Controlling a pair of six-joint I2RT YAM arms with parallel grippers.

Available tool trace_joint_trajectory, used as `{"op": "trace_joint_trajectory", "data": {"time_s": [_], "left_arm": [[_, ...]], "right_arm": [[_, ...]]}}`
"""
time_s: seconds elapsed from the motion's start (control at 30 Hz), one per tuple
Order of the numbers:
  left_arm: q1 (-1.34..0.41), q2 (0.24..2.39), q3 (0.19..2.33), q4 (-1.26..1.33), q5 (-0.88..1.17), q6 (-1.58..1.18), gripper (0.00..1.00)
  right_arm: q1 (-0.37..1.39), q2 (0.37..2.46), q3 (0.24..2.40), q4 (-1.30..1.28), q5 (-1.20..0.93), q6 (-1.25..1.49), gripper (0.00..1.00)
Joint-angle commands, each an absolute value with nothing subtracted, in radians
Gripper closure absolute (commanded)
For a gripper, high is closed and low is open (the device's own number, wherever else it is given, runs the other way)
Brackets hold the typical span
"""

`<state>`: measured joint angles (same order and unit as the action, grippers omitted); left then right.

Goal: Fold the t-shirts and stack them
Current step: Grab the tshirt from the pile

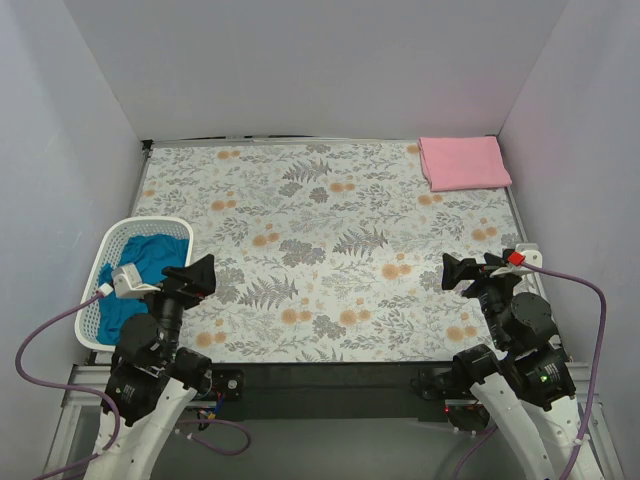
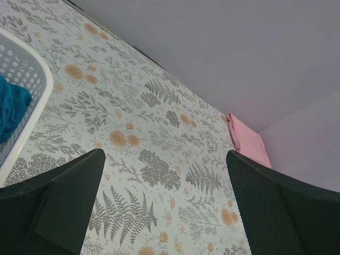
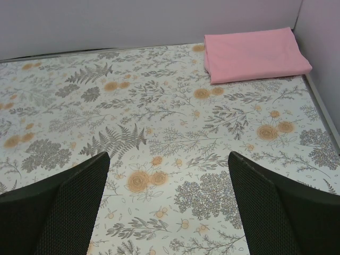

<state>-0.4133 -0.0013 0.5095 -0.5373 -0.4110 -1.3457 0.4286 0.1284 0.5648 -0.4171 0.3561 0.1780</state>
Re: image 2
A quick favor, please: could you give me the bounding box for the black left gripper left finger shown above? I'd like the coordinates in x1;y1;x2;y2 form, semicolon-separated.
1;149;106;254

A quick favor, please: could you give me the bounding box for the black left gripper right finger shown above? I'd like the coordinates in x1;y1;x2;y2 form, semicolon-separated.
226;150;339;254

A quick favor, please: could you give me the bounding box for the teal blue t shirt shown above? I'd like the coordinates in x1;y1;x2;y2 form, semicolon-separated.
1;75;32;143

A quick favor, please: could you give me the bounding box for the floral patterned table mat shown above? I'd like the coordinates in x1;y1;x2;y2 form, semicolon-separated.
1;1;250;254

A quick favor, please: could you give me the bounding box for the white perforated plastic basket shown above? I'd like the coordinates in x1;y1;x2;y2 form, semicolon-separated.
1;29;53;179

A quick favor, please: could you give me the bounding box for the folded pink t shirt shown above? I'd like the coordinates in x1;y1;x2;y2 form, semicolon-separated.
227;113;271;168

